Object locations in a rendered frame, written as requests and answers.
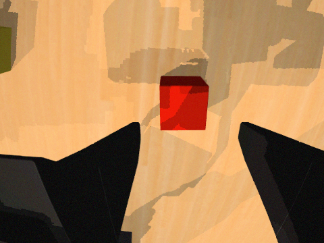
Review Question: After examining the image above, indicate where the red cube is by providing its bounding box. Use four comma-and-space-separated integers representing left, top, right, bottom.
159, 76, 209, 130

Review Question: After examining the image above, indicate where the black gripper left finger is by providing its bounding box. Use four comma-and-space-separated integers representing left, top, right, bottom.
0, 122, 140, 243

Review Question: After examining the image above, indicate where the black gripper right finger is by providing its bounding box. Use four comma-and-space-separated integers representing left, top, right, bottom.
238, 122, 324, 243

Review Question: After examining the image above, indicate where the yellow cube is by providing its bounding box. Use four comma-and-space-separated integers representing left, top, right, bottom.
0, 26, 11, 74

